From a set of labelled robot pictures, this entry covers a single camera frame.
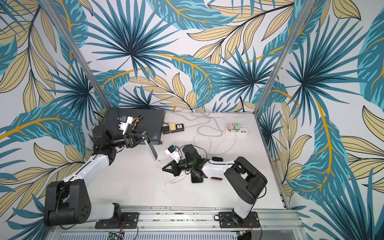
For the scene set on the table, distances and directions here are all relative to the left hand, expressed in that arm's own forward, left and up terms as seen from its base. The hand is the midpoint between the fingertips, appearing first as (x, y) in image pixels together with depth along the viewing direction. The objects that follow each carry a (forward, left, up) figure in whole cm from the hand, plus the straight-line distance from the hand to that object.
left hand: (146, 137), depth 73 cm
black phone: (-16, -25, -9) cm, 31 cm away
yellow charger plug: (+23, -9, -21) cm, 33 cm away
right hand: (-15, -4, -16) cm, 23 cm away
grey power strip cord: (+30, -30, -27) cm, 51 cm away
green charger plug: (+24, -53, -20) cm, 62 cm away
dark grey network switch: (+31, +8, -27) cm, 42 cm away
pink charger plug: (+24, -49, -20) cm, 58 cm away
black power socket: (+25, -13, -24) cm, 37 cm away
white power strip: (+23, -58, -24) cm, 67 cm away
